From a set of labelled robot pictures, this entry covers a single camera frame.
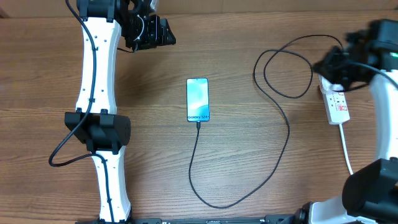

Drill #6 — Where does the Samsung Galaxy smartphone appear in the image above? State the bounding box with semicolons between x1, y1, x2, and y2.
187;78;210;122

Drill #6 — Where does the black USB charging cable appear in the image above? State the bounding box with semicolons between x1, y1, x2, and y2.
188;34;345;210

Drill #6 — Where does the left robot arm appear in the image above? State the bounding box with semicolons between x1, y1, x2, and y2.
64;0;176;223

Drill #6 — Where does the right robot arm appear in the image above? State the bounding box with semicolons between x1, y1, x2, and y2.
294;19;397;223

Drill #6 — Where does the white USB charger plug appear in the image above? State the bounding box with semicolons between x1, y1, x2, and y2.
319;76;343;95

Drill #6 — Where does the white power strip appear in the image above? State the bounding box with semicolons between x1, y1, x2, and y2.
322;90;350;125

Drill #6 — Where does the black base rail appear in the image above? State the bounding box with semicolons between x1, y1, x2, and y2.
74;213;299;224

